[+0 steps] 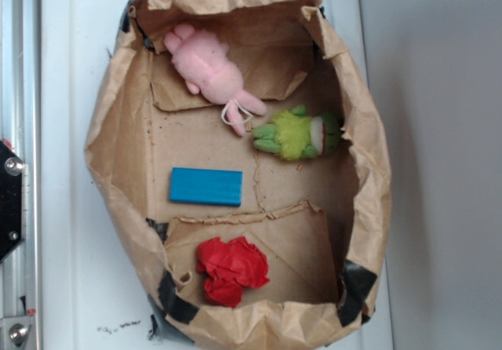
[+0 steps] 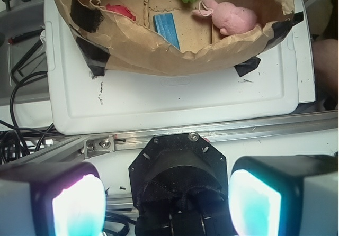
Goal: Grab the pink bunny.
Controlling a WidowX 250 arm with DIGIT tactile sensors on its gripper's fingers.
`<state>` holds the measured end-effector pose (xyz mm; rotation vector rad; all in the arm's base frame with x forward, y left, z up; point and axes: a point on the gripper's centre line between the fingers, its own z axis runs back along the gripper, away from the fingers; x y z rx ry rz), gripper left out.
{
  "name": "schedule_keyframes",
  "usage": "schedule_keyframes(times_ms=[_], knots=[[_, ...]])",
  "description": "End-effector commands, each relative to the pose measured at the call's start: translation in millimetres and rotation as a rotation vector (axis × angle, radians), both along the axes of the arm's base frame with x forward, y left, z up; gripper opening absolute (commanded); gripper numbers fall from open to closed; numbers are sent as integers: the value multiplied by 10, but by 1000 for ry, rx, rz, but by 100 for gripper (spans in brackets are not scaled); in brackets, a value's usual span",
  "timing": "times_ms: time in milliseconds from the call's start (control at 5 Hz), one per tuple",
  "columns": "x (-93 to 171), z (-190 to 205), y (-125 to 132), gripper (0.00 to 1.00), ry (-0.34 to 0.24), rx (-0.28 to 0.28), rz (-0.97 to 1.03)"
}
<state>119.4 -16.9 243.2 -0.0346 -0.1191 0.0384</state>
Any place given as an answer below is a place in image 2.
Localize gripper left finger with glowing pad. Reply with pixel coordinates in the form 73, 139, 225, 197
1, 162, 106, 235

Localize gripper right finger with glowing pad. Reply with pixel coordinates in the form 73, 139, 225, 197
228, 155, 338, 235

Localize pink plush bunny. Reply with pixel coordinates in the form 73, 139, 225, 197
192, 0, 258, 36

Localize white plastic bin lid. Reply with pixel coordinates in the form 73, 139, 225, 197
44, 0, 315, 135

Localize black allen key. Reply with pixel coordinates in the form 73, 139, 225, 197
10, 39, 46, 84

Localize red black pen tool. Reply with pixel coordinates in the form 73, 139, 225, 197
8, 29, 43, 44

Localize brown paper bag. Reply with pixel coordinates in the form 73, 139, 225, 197
54, 0, 302, 76

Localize red crumpled object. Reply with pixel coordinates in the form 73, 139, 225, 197
105, 4, 136, 21

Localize blue sponge block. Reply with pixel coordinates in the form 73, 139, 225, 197
153, 13, 180, 50

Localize metal corner bracket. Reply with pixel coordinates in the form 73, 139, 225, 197
83, 136, 115, 159

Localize aluminium extrusion rail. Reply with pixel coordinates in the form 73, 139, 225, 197
0, 110, 339, 165

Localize black cables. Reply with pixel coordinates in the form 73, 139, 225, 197
0, 71, 55, 165

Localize black octagonal mount plate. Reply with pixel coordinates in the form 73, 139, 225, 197
128, 132, 227, 236

